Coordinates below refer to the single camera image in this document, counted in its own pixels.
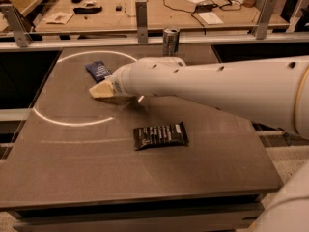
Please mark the white paper card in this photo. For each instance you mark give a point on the white paper card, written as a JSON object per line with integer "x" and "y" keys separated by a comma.
{"x": 210, "y": 18}

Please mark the right metal bracket post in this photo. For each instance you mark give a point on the right metal bracket post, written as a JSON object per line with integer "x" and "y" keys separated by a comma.
{"x": 260, "y": 30}

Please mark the black power adapter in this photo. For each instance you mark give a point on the black power adapter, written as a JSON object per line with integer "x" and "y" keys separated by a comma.
{"x": 204, "y": 7}

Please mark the black flat device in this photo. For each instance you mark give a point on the black flat device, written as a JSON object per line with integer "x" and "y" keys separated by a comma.
{"x": 87, "y": 10}

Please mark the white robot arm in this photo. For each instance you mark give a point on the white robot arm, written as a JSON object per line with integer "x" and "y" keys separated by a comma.
{"x": 274, "y": 92}

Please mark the metal bracket post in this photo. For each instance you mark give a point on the metal bracket post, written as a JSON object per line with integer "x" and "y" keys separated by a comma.
{"x": 260, "y": 30}
{"x": 22, "y": 39}
{"x": 141, "y": 21}

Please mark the left metal bracket post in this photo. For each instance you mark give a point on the left metal bracket post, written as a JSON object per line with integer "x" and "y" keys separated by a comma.
{"x": 22, "y": 39}

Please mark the middle metal bracket post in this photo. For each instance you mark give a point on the middle metal bracket post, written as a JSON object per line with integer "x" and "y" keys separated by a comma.
{"x": 141, "y": 21}

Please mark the blue rxbar blueberry bar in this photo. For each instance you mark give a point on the blue rxbar blueberry bar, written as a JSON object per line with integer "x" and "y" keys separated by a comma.
{"x": 98, "y": 71}

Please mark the tan envelope paper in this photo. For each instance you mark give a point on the tan envelope paper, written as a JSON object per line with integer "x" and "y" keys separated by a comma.
{"x": 58, "y": 18}

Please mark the black rxbar chocolate bar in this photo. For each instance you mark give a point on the black rxbar chocolate bar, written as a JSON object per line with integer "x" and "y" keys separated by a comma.
{"x": 160, "y": 136}

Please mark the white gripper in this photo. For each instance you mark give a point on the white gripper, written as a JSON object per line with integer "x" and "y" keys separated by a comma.
{"x": 116, "y": 81}

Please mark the silver blue drink can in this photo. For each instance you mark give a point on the silver blue drink can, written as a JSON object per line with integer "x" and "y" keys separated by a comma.
{"x": 170, "y": 41}

